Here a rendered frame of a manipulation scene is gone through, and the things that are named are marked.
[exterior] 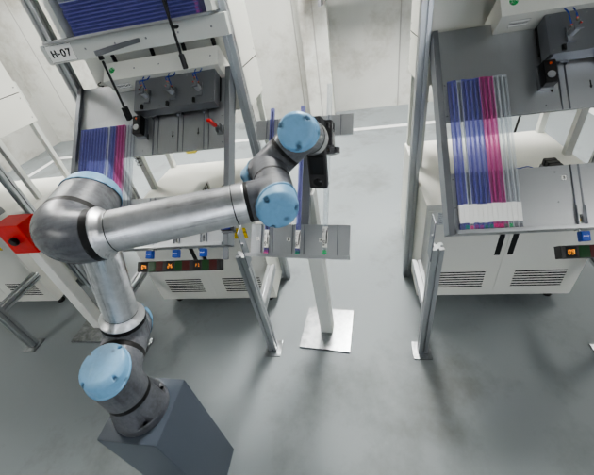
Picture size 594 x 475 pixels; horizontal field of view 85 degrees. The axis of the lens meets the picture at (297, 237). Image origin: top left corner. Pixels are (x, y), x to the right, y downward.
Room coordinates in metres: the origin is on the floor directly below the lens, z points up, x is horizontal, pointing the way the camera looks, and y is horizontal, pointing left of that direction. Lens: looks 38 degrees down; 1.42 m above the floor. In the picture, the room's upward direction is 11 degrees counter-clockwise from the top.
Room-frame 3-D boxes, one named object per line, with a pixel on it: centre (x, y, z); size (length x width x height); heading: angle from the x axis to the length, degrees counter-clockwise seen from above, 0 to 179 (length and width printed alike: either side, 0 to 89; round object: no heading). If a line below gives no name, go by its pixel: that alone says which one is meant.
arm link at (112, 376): (0.50, 0.52, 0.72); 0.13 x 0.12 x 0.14; 3
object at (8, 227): (1.36, 1.25, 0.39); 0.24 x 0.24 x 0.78; 77
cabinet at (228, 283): (1.65, 0.44, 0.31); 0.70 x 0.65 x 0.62; 77
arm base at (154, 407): (0.49, 0.52, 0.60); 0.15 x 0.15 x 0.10
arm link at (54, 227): (0.51, 0.23, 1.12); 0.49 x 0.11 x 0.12; 93
